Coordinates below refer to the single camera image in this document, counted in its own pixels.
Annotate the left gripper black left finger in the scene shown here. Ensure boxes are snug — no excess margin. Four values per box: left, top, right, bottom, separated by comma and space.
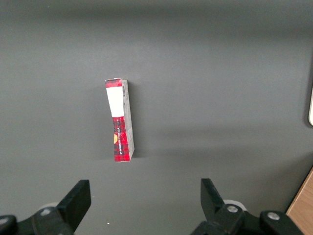
0, 179, 92, 235

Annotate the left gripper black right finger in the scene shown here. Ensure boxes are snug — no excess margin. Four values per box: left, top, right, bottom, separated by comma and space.
192, 178, 304, 235

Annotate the beige plastic tray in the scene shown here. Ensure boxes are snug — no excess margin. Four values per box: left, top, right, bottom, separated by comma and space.
308, 84, 313, 128

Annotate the wooden drawer cabinet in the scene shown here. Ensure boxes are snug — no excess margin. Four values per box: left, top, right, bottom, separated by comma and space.
285, 166, 313, 235

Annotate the red plaid cookie box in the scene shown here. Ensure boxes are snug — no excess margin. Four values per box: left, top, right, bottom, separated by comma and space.
105, 78, 135, 163

